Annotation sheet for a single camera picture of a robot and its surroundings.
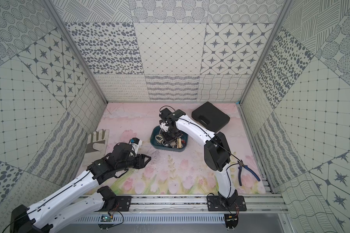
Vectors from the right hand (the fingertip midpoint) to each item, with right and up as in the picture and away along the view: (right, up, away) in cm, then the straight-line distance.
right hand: (170, 142), depth 85 cm
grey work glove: (-51, -5, +10) cm, 52 cm away
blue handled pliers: (+43, -14, +1) cm, 45 cm away
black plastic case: (+29, +15, +22) cm, 39 cm away
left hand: (-10, -7, -10) cm, 16 cm away
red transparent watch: (+8, -2, +10) cm, 13 cm away
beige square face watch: (+5, -2, +8) cm, 9 cm away
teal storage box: (0, -3, +6) cm, 7 cm away
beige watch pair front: (-9, -1, +10) cm, 13 cm away
